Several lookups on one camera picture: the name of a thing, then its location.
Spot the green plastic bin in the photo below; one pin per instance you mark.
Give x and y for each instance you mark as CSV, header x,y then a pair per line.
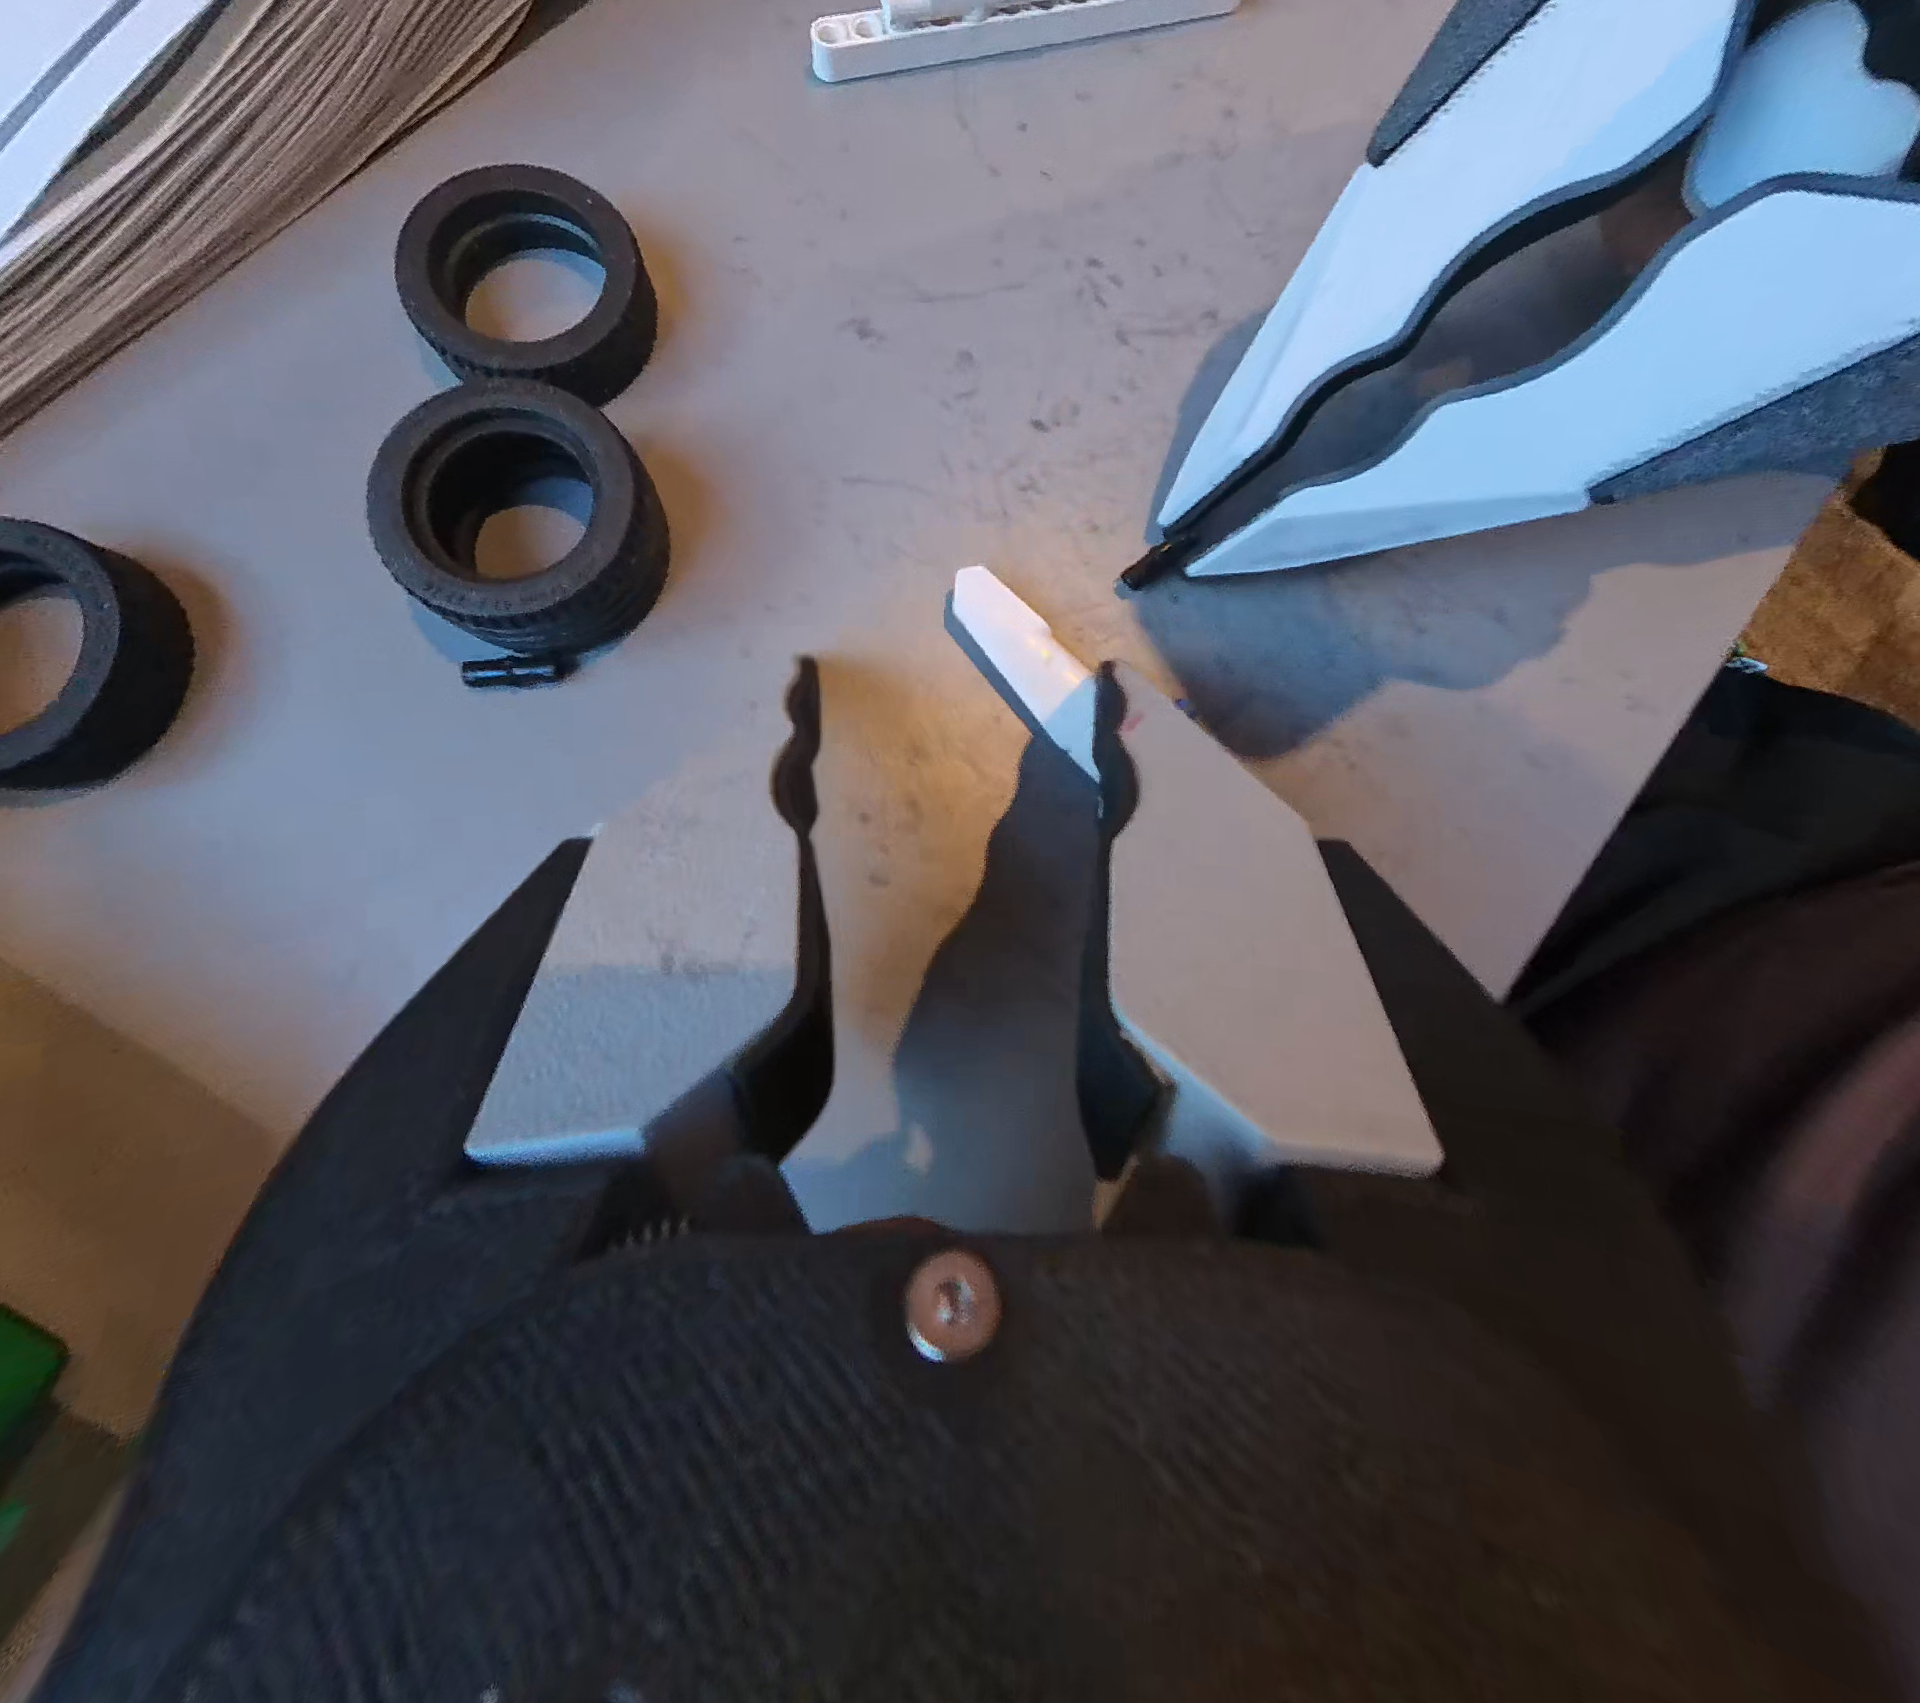
x,y
24,1372

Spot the small black connector pin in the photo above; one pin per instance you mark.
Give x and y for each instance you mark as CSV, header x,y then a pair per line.
x,y
518,672
1152,565

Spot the person's black garment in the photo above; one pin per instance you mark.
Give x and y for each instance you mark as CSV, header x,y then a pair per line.
x,y
1724,833

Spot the grey desk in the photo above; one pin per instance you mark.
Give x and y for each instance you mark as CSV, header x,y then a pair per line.
x,y
900,309

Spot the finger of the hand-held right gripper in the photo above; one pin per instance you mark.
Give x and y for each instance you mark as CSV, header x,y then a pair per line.
x,y
1724,384
1576,67

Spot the black rubber toy tyre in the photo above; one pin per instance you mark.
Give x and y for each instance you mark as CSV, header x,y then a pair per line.
x,y
624,309
632,564
149,684

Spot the open instruction booklet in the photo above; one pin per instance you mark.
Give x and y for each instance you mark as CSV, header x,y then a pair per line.
x,y
225,8

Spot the person's brown-shirted torso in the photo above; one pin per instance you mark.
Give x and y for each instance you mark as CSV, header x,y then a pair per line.
x,y
1845,1207

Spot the long white pointed panel piece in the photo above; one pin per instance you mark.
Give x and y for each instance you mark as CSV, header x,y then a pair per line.
x,y
1020,644

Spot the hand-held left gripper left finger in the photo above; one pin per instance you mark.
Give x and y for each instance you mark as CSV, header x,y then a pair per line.
x,y
646,983

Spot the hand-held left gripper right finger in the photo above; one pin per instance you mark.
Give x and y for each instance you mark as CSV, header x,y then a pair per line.
x,y
1260,983

